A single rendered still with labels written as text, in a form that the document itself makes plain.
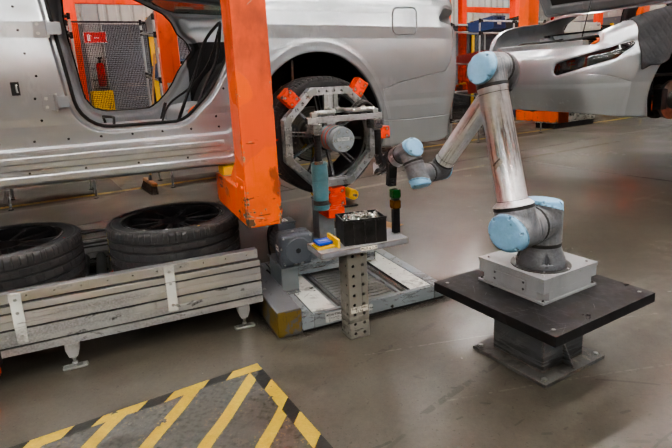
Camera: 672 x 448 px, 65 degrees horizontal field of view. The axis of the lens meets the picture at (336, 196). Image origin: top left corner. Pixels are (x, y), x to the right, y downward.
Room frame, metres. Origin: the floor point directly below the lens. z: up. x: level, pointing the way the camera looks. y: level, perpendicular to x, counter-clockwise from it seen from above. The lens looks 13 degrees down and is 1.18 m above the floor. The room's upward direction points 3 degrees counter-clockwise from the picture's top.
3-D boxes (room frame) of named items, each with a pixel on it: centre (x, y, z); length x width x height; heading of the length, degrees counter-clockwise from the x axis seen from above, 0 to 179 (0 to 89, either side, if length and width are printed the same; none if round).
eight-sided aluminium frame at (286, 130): (2.88, 0.02, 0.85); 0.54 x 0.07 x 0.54; 113
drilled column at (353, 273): (2.25, -0.06, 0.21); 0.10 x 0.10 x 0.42; 23
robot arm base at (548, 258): (1.99, -0.81, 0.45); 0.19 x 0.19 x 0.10
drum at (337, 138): (2.82, -0.01, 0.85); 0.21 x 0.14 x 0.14; 23
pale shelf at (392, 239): (2.26, -0.09, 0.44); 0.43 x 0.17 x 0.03; 113
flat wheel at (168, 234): (2.66, 0.86, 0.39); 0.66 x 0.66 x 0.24
